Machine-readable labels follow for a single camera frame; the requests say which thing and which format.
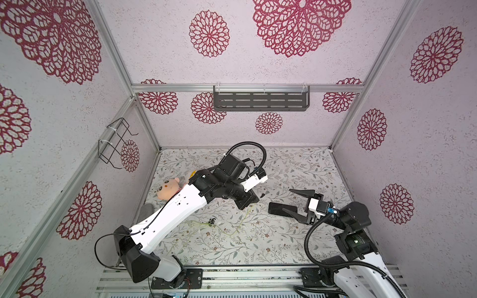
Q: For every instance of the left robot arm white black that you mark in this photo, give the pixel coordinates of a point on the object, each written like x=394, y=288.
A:
x=136, y=245

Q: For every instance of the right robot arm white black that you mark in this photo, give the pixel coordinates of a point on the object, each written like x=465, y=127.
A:
x=359, y=272

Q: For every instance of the green wired earphones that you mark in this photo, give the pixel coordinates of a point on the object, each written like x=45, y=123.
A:
x=222, y=217

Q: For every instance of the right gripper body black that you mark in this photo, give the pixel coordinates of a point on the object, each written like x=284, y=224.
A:
x=307, y=208

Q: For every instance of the pink pig plush toy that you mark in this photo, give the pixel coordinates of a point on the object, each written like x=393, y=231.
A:
x=170, y=188

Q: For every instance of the grey metal wall shelf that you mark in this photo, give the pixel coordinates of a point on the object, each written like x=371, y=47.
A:
x=265, y=101

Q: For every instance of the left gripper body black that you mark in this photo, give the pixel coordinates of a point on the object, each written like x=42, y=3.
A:
x=235, y=192

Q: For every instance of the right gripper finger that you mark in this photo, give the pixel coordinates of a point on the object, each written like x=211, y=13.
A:
x=294, y=214
x=307, y=193

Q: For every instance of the black smartphone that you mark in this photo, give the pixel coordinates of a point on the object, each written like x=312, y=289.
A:
x=275, y=209

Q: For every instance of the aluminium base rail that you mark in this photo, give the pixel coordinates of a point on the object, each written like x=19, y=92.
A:
x=214, y=279

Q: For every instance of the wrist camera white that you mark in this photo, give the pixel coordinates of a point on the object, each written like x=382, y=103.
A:
x=321, y=208
x=259, y=177

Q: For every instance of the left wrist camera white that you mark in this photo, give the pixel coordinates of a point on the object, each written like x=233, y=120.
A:
x=259, y=177

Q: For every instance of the black wire wall rack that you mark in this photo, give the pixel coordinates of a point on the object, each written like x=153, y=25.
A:
x=119, y=150

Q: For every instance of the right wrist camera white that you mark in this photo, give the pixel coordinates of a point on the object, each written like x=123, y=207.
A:
x=321, y=208

